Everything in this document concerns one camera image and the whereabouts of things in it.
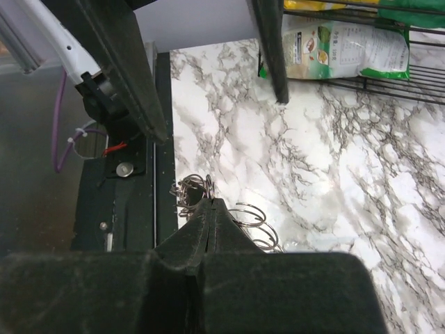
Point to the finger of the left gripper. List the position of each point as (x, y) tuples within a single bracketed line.
[(120, 52), (267, 15)]

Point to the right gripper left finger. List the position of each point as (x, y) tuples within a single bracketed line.
[(155, 291)]

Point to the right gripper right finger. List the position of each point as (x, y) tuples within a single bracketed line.
[(288, 293)]

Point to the metal disc with keyrings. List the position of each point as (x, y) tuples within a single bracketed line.
[(250, 221)]

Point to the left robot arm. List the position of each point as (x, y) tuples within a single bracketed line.
[(62, 24)]

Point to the yellow Lays chip bag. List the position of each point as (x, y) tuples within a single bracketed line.
[(328, 5)]

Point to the white green package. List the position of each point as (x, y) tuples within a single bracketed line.
[(320, 49)]

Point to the brown and green bag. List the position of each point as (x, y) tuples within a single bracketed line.
[(427, 14)]

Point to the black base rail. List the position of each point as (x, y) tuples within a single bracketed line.
[(124, 201)]

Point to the black wire rack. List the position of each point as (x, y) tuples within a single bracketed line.
[(426, 82)]

